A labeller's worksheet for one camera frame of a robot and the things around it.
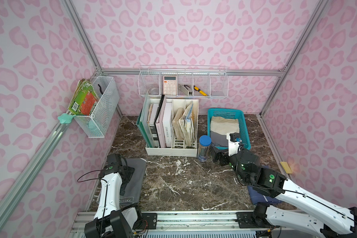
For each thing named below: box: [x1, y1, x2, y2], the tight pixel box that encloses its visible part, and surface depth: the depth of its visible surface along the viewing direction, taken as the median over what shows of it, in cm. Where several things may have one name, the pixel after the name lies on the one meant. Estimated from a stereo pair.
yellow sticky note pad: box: [280, 161, 293, 175], surface depth 96 cm
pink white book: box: [155, 95, 173, 149], surface depth 87 cm
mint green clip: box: [57, 113, 77, 124], surface depth 63 cm
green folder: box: [135, 94, 156, 148], surface depth 84 cm
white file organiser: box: [145, 97, 199, 157], surface depth 92 cm
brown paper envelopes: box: [172, 101, 195, 147], surface depth 90 cm
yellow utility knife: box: [193, 85, 208, 97], surface depth 100 cm
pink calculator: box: [163, 75, 178, 96], surface depth 97 cm
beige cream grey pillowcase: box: [210, 116, 240, 147], surface depth 108 cm
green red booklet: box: [68, 78, 101, 116], surface depth 73 cm
